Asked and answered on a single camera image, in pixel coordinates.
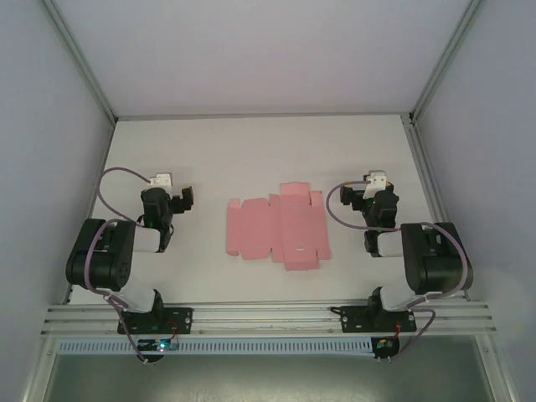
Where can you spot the small circuit board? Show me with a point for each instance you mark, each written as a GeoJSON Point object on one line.
{"type": "Point", "coordinates": [161, 346]}
{"type": "Point", "coordinates": [383, 346]}

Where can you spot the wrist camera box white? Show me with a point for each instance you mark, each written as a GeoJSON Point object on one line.
{"type": "Point", "coordinates": [374, 180]}
{"type": "Point", "coordinates": [161, 181]}

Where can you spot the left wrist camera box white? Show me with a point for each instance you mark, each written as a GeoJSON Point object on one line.
{"type": "Point", "coordinates": [161, 181]}

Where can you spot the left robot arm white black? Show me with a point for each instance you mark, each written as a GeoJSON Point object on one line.
{"type": "Point", "coordinates": [96, 259]}

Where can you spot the aluminium side rail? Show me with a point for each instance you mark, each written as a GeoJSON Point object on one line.
{"type": "Point", "coordinates": [425, 176]}

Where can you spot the pink paper box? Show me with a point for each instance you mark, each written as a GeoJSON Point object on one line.
{"type": "Point", "coordinates": [293, 226]}

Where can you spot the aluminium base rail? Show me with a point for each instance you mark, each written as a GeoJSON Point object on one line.
{"type": "Point", "coordinates": [268, 314]}

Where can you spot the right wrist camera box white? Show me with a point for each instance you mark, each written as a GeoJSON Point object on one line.
{"type": "Point", "coordinates": [374, 180]}

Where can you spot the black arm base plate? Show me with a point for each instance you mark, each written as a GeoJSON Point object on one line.
{"type": "Point", "coordinates": [184, 320]}
{"type": "Point", "coordinates": [352, 320]}

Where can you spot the aluminium frame post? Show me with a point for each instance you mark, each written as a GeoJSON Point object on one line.
{"type": "Point", "coordinates": [498, 368]}
{"type": "Point", "coordinates": [39, 368]}
{"type": "Point", "coordinates": [444, 63]}
{"type": "Point", "coordinates": [82, 63]}

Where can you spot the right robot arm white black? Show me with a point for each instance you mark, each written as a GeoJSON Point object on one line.
{"type": "Point", "coordinates": [439, 268]}

